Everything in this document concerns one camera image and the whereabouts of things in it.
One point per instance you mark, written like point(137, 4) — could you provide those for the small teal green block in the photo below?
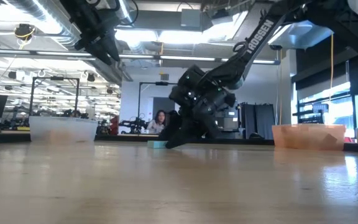
point(156, 144)

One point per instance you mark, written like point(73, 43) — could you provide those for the background wooden worktable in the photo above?
point(129, 135)

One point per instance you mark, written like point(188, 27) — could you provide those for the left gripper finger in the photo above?
point(112, 46)
point(99, 53)

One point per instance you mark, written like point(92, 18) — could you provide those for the black curtain partition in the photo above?
point(256, 119)

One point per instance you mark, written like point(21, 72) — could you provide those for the clear plastic bin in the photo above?
point(62, 124)

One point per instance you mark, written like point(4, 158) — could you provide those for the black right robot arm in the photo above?
point(259, 34)

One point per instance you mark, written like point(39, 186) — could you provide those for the black gantry frame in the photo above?
point(54, 78)
point(139, 99)

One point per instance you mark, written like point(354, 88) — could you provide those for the red container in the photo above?
point(348, 139)

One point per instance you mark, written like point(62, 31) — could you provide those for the cluttered dark workbench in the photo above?
point(11, 123)

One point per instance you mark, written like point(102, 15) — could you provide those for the black aluminium table frame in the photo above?
point(244, 142)

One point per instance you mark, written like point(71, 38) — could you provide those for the orange plastic bin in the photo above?
point(300, 137)

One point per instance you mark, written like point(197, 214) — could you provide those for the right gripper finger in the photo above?
point(185, 130)
point(171, 124)

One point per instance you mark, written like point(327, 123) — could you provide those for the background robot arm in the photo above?
point(134, 124)

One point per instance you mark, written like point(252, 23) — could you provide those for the person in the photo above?
point(158, 124)

